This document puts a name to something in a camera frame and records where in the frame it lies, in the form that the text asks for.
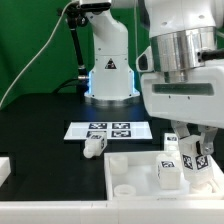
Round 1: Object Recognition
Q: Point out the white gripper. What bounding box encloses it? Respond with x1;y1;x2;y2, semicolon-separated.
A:
141;64;224;155

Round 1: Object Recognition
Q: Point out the white square tabletop tray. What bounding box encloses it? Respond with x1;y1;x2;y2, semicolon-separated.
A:
104;151;224;200

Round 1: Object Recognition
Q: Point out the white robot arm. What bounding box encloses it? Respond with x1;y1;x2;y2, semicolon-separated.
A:
138;0;224;155

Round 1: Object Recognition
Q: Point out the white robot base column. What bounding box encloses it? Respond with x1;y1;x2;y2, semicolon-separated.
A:
84;10;140;107

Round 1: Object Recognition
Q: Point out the white sheet with tags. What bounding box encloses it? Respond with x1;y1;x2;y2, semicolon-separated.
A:
64;121;152;140

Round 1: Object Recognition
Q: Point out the white L-shaped obstacle fence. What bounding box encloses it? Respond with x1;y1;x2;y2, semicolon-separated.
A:
0;156;224;224

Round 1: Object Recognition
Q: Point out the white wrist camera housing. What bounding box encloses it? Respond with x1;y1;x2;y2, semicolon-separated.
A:
136;46;154;72

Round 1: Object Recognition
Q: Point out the black camera on stand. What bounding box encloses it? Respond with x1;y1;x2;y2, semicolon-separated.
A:
54;0;112;93

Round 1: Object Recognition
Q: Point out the white cable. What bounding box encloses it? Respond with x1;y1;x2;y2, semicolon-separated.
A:
0;0;81;109

